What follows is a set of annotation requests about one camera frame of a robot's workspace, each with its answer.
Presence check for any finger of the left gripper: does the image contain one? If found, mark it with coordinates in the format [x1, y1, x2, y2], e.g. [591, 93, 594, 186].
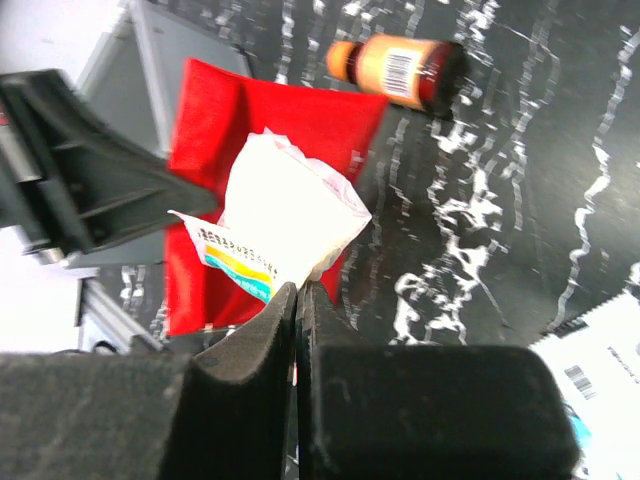
[1, 69, 217, 253]

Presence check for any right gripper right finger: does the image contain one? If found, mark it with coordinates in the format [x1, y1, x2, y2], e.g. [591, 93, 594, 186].
[298, 282, 579, 479]

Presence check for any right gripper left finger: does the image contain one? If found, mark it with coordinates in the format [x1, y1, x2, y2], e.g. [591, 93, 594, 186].
[1, 284, 297, 479]

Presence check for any red first aid pouch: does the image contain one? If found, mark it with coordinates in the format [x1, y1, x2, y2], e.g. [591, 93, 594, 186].
[165, 58, 387, 336]

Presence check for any white gauze packet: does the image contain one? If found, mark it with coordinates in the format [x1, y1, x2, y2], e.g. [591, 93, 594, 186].
[175, 130, 372, 303]

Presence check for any amber medicine bottle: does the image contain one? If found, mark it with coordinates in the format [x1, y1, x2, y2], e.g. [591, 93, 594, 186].
[326, 34, 470, 119]

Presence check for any grey open case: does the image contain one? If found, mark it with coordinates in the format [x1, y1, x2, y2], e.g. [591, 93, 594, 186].
[64, 0, 254, 354]

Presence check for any teal white packet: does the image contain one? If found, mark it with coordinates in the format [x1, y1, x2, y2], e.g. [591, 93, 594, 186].
[530, 292, 639, 479]

